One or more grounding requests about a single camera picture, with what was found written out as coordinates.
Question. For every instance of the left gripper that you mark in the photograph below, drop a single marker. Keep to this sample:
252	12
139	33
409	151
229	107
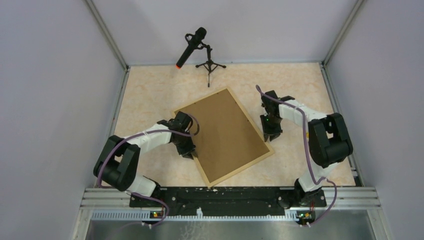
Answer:
185	152

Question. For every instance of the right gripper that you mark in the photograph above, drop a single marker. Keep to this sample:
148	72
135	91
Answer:
273	133

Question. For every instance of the brown backing board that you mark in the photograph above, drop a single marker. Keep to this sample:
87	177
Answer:
228	132

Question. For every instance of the wooden picture frame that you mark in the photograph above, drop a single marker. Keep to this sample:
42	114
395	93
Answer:
265	155

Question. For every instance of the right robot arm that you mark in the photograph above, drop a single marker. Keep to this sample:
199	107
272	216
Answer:
325	138

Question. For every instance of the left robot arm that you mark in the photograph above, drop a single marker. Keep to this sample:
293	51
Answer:
117	164

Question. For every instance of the black tripod stand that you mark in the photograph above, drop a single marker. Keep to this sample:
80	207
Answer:
209	65

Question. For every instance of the black microphone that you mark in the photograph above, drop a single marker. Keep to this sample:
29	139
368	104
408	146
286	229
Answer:
194	42

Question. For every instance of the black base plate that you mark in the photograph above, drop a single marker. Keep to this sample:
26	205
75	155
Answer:
245	201

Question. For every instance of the aluminium rail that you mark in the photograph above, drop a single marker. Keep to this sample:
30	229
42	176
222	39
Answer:
109	204

